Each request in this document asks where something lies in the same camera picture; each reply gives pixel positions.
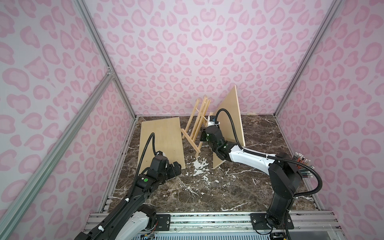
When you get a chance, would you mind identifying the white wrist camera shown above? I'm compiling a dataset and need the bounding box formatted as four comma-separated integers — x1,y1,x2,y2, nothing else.
156,151,166,157
207,115,220,127

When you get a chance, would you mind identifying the small wooden easel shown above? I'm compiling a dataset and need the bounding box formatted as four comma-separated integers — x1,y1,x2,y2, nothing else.
181,97,211,158

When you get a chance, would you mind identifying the light plywood board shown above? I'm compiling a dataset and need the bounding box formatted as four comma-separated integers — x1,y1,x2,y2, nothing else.
138,117,186,169

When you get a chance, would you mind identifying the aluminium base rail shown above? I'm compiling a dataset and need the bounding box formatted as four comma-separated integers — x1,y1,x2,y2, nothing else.
79,211,346,240

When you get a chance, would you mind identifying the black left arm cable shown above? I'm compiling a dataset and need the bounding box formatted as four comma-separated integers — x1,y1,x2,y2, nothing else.
89,131,157,240

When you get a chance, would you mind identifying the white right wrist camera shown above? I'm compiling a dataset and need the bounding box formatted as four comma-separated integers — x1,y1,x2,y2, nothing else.
207,115,220,127

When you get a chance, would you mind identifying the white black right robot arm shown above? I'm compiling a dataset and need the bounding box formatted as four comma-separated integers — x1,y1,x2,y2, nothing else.
201,126,302,229

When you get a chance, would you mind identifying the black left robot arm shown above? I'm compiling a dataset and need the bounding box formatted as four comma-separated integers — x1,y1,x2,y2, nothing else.
75,155,182,240

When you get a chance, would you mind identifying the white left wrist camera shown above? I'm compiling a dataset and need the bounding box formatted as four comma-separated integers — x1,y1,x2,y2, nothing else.
156,151,166,157

